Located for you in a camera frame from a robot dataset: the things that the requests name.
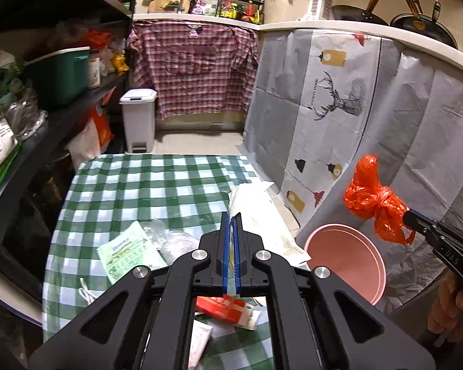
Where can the green checked tablecloth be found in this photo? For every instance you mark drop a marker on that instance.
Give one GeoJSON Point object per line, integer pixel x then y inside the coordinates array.
{"type": "Point", "coordinates": [139, 185]}

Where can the black frying pan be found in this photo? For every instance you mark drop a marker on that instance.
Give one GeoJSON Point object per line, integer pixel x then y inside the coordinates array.
{"type": "Point", "coordinates": [424, 25]}

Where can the black shelf rack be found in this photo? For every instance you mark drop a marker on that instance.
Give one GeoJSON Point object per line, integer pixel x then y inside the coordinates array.
{"type": "Point", "coordinates": [61, 123]}

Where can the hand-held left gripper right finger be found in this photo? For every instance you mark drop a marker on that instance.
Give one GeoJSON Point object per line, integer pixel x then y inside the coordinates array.
{"type": "Point", "coordinates": [238, 246]}

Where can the red plaid shirt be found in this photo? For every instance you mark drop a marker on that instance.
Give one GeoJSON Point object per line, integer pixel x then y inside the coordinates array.
{"type": "Point", "coordinates": [193, 84]}

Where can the clear plastic bags bundle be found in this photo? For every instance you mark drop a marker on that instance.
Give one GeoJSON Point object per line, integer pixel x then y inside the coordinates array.
{"type": "Point", "coordinates": [25, 117]}

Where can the green storage box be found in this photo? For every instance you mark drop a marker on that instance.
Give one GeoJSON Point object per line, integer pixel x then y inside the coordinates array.
{"type": "Point", "coordinates": [58, 81]}

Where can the white paper packet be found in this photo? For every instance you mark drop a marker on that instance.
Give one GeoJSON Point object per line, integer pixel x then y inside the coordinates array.
{"type": "Point", "coordinates": [198, 341]}

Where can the black spice rack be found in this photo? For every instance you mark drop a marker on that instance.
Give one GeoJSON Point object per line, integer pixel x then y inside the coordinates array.
{"type": "Point", "coordinates": [239, 7]}

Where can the clear plastic bag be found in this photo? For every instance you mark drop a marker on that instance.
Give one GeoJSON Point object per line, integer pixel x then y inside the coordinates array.
{"type": "Point", "coordinates": [177, 244]}

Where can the wooden cutting board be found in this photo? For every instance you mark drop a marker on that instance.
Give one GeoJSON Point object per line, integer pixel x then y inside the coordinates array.
{"type": "Point", "coordinates": [166, 4]}

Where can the person's right hand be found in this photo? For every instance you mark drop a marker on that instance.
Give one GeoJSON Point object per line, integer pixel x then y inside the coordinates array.
{"type": "Point", "coordinates": [453, 314]}

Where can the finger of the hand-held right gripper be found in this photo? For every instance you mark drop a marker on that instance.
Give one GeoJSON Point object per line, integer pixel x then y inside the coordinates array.
{"type": "Point", "coordinates": [413, 220]}

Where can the grey deer print cloth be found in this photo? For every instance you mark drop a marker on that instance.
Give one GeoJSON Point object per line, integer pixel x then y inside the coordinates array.
{"type": "Point", "coordinates": [332, 84]}

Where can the orange plastic bag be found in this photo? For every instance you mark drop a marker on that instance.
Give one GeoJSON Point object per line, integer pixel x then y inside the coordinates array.
{"type": "Point", "coordinates": [364, 200]}

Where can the large white plastic bag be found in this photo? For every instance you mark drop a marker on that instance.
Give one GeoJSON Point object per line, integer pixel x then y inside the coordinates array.
{"type": "Point", "coordinates": [262, 216]}

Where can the red and white carton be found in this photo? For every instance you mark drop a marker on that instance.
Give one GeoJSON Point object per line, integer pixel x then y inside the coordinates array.
{"type": "Point", "coordinates": [220, 306]}

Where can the white labelled jar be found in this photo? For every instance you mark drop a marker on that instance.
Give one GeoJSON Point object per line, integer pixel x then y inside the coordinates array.
{"type": "Point", "coordinates": [94, 73]}

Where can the orange snack packet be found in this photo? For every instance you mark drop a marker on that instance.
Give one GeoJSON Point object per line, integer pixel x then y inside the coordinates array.
{"type": "Point", "coordinates": [97, 40]}

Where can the bag of green vegetables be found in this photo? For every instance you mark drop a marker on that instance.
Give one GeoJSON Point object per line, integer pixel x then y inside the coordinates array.
{"type": "Point", "coordinates": [2, 81]}

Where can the light green wipes packet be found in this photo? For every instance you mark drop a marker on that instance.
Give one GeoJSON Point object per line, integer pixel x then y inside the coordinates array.
{"type": "Point", "coordinates": [127, 250]}

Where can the white pedal bin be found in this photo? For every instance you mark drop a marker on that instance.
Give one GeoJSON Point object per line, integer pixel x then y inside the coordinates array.
{"type": "Point", "coordinates": [139, 123]}

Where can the white plastic sack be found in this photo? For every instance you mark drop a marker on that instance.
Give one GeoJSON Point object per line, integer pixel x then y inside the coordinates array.
{"type": "Point", "coordinates": [85, 146]}

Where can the yellow wrapped item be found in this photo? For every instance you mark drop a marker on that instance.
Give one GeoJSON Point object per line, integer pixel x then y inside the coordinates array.
{"type": "Point", "coordinates": [119, 63]}

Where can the pink plastic bucket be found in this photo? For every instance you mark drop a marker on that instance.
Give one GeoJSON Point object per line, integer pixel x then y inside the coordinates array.
{"type": "Point", "coordinates": [347, 254]}

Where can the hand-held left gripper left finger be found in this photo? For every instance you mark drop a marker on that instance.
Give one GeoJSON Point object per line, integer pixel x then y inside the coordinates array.
{"type": "Point", "coordinates": [226, 246]}

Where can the orange printed bag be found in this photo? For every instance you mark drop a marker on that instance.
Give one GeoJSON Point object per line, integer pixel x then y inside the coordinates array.
{"type": "Point", "coordinates": [102, 127]}

